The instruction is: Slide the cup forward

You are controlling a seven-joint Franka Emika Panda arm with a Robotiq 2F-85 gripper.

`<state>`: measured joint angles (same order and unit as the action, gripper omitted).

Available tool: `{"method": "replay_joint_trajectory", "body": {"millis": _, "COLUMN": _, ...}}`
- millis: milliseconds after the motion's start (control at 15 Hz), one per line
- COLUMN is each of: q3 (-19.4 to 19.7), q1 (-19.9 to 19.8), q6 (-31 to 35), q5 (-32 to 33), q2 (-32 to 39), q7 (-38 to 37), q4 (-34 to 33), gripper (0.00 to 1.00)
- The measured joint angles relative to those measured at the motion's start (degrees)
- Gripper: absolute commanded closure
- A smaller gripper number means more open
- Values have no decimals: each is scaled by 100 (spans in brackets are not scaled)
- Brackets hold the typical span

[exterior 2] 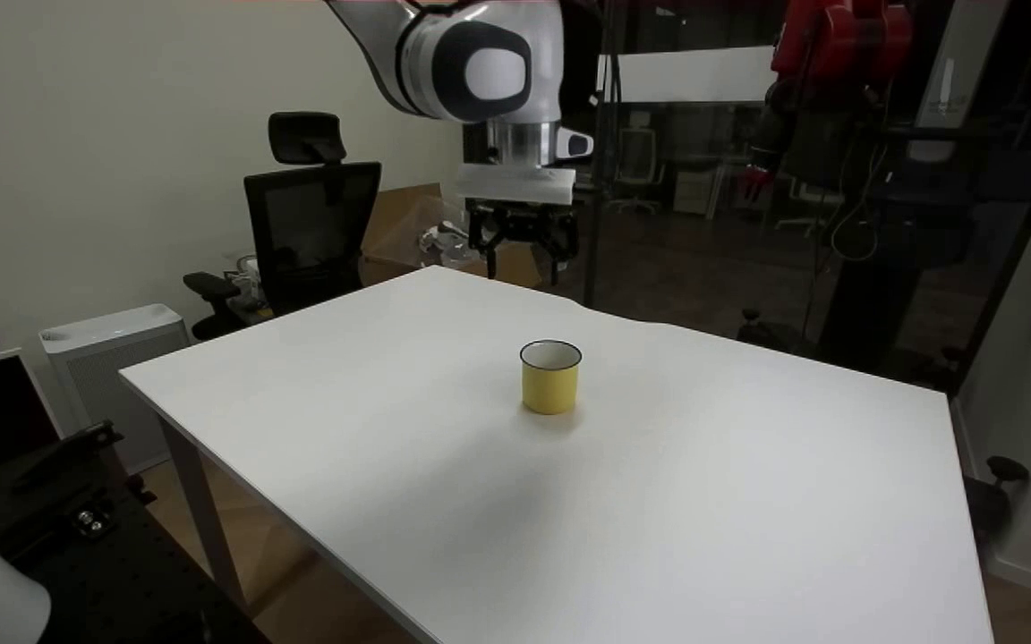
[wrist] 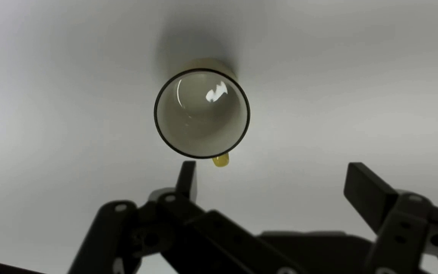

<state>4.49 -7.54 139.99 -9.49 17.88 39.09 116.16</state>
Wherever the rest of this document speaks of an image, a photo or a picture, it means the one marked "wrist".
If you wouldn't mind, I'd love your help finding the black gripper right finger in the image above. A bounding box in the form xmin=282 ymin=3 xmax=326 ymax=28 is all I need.
xmin=343 ymin=162 xmax=438 ymax=274

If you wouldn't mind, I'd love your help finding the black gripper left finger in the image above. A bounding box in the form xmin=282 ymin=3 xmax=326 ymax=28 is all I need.
xmin=66 ymin=160 xmax=308 ymax=274

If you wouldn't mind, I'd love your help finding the yellow enamel mug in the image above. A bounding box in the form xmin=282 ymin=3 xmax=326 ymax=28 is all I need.
xmin=152 ymin=60 xmax=253 ymax=169

